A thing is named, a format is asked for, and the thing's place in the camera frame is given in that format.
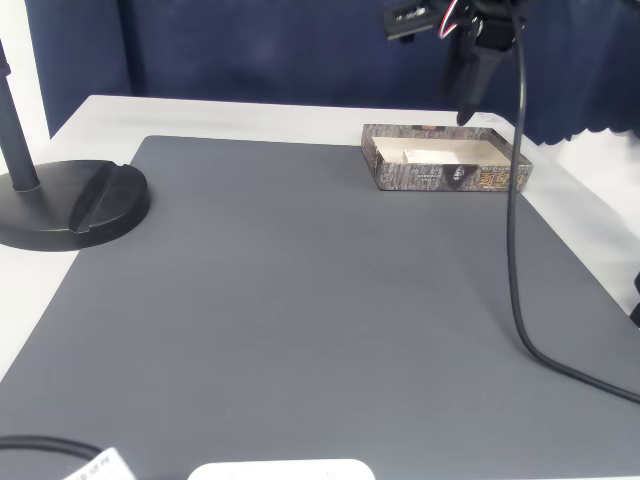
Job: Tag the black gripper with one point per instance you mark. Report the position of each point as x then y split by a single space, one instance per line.
474 60

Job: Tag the white rectangular eraser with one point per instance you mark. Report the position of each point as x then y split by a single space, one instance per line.
430 156

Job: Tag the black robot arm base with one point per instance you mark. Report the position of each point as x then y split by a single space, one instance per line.
636 310

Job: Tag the bark-patterned open cardboard box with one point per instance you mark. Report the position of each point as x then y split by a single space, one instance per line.
415 177

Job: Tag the dark blue curtain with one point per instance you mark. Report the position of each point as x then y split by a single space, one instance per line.
250 50

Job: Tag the grey desk mat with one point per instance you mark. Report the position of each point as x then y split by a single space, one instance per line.
250 300

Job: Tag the black round-base stand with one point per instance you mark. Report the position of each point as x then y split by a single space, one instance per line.
50 200

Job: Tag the white flat device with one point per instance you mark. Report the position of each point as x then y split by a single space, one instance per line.
280 471

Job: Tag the white printed label tag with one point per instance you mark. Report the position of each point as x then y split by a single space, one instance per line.
105 467

